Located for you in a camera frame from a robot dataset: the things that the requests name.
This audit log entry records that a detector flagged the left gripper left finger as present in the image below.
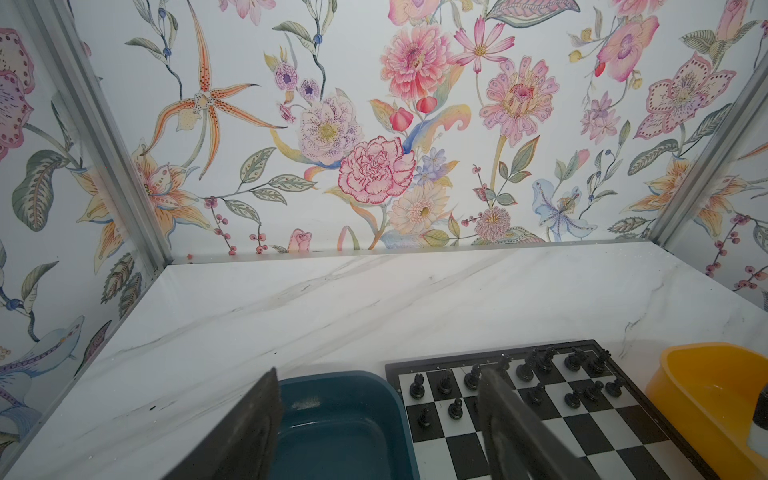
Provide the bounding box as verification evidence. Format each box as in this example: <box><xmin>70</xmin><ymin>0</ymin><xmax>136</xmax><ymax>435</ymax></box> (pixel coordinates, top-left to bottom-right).
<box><xmin>164</xmin><ymin>369</ymin><xmax>283</xmax><ymax>480</ymax></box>

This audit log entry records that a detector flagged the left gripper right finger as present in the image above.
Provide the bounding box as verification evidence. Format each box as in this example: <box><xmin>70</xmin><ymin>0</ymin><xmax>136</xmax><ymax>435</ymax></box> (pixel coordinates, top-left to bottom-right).
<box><xmin>477</xmin><ymin>369</ymin><xmax>598</xmax><ymax>479</ymax></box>

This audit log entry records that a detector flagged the black white chessboard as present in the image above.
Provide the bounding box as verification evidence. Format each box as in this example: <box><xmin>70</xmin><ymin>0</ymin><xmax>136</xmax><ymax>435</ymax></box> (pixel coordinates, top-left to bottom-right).
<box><xmin>385</xmin><ymin>340</ymin><xmax>717</xmax><ymax>479</ymax></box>

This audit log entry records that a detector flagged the teal plastic tray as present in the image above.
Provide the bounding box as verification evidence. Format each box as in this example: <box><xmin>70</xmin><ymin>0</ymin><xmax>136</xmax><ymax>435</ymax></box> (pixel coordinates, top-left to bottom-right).
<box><xmin>269</xmin><ymin>371</ymin><xmax>420</xmax><ymax>479</ymax></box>

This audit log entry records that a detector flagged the yellow plastic tray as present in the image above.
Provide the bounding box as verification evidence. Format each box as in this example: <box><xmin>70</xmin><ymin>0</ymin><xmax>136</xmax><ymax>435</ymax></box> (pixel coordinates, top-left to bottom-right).
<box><xmin>645</xmin><ymin>343</ymin><xmax>767</xmax><ymax>479</ymax></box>

